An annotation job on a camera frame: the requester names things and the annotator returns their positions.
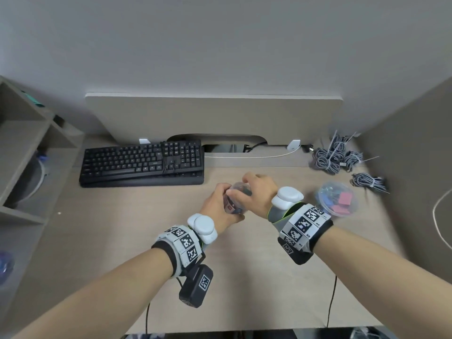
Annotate person's right hand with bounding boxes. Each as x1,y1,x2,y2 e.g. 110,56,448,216
228,172,280,219

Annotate person's left hand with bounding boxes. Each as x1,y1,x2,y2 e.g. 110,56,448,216
199,182,246,236

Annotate small clear plastic jar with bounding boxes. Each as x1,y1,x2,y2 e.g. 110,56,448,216
222,181,253,217

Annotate transparent round plastic lid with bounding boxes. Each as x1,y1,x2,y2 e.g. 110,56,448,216
316,180,360,218

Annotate person's left forearm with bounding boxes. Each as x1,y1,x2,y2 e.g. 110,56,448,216
10,249,177,339

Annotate person's right forearm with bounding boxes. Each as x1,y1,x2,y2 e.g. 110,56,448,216
310,227,452,339

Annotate white left hand tracker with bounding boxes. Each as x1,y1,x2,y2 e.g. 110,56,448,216
187,213,218,246

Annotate white hand tracker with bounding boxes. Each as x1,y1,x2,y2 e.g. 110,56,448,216
271,186,306,210
187,213,218,246

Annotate white right hand tracker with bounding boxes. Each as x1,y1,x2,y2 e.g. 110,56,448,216
271,186,306,210

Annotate grey left marker wristband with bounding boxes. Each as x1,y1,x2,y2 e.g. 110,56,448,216
152,225,209,279

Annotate grey marker wristband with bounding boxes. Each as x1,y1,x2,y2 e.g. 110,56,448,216
268,202,334,257
152,225,209,279

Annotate grey right marker wristband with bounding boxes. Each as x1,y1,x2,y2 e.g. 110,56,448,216
268,202,334,257

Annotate black keyboard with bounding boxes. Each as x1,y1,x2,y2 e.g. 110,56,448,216
79,139,205,188

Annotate beige desk side panel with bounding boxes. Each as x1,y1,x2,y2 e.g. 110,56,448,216
360,77,452,290

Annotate white round device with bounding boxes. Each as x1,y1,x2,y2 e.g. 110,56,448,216
14,151,49,205

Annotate beige wooden shelf unit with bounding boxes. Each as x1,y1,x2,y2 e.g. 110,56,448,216
0,75,85,315

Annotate teal card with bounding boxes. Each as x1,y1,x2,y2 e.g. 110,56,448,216
21,89,45,107

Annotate purple label water bottle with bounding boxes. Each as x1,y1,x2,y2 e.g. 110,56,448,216
0,250,15,279

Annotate thin white cable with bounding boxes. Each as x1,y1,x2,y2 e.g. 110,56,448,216
204,146,301,160

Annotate grey cable bundle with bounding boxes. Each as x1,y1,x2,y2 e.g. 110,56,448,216
340,150,380,172
350,172,390,194
328,129,358,153
312,146,342,174

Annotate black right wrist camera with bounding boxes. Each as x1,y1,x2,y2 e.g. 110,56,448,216
279,236,315,266

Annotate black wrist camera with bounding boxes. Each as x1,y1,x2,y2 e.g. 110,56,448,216
179,264,214,309
279,236,315,266

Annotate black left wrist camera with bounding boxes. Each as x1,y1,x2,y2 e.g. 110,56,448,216
179,264,214,309

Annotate black right camera cable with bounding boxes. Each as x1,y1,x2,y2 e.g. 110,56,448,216
326,275,338,329

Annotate white looped cable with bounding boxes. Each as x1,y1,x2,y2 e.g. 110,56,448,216
432,188,452,251

